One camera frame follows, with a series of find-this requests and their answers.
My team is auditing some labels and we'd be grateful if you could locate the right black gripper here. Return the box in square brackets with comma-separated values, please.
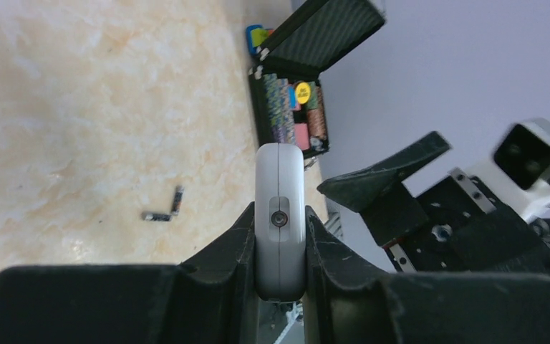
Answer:
[317, 131, 550, 276]

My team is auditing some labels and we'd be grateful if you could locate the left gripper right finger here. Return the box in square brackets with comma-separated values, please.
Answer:
[303, 208, 550, 343]

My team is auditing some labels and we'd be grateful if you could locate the white remote control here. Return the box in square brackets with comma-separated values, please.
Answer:
[254, 143, 306, 302]

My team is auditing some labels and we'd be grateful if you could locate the black poker chip case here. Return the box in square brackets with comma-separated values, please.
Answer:
[249, 1, 385, 158]

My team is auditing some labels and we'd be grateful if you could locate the black battery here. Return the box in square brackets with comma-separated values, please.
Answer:
[142, 211, 173, 222]
[170, 186, 184, 216]

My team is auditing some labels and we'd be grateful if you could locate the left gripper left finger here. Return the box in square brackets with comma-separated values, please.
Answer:
[0, 204, 259, 343]

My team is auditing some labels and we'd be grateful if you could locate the yellow dealer button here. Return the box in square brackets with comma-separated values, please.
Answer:
[294, 82, 312, 105]

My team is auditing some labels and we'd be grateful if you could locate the blue round chip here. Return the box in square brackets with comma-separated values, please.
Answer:
[288, 85, 299, 111]

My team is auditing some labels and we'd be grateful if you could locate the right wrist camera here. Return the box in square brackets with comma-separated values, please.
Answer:
[466, 118, 550, 223]

